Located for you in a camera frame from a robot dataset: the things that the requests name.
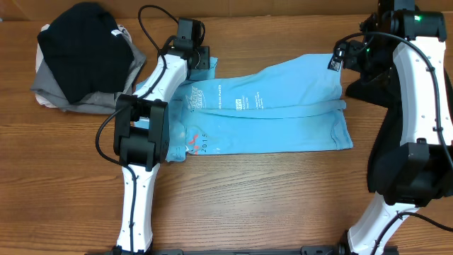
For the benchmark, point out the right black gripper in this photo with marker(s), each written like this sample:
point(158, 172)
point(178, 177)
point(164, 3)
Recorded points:
point(359, 88)

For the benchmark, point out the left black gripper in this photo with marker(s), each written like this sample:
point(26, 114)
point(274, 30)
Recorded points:
point(204, 52)

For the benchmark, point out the light blue printed t-shirt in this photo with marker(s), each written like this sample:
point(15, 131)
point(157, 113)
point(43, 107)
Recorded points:
point(294, 106)

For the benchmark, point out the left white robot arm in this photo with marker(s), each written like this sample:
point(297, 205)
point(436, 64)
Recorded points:
point(142, 131)

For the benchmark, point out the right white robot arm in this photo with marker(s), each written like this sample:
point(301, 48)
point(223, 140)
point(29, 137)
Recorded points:
point(399, 53)

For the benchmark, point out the black folded garment on stack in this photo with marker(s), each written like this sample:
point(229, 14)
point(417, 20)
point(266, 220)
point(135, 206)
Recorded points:
point(84, 54)

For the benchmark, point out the grey folded garment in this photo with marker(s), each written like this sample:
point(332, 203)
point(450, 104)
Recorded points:
point(102, 104)

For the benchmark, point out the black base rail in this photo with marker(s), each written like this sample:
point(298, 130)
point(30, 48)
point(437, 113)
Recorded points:
point(247, 250)

